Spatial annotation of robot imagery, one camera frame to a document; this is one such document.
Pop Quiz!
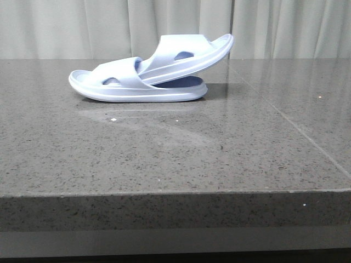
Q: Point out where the pale green curtain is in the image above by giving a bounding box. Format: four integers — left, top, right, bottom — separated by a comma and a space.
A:
1, 1, 350, 59

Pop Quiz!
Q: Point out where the light blue slipper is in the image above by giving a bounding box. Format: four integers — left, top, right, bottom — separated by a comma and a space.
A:
136, 34, 234, 84
69, 57, 208, 102

